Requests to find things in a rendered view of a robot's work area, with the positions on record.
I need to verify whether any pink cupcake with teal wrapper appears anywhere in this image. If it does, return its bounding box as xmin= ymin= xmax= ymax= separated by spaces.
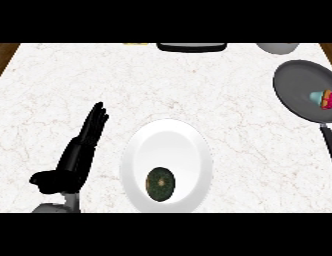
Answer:
xmin=309 ymin=89 xmax=332 ymax=111

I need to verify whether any dark green round avocado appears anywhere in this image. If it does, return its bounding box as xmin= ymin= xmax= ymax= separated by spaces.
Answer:
xmin=144 ymin=166 xmax=177 ymax=203

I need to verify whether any dark grey frying pan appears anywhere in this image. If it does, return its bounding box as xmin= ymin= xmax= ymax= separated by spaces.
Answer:
xmin=271 ymin=59 xmax=332 ymax=210

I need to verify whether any grey round bowl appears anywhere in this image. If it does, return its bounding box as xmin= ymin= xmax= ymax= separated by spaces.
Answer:
xmin=255 ymin=42 xmax=301 ymax=56

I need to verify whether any white oval plate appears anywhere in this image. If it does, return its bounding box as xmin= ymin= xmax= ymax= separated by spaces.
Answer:
xmin=119 ymin=118 xmax=215 ymax=213

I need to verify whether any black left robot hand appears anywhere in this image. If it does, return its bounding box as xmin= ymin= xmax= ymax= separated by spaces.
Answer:
xmin=27 ymin=101 xmax=110 ymax=195

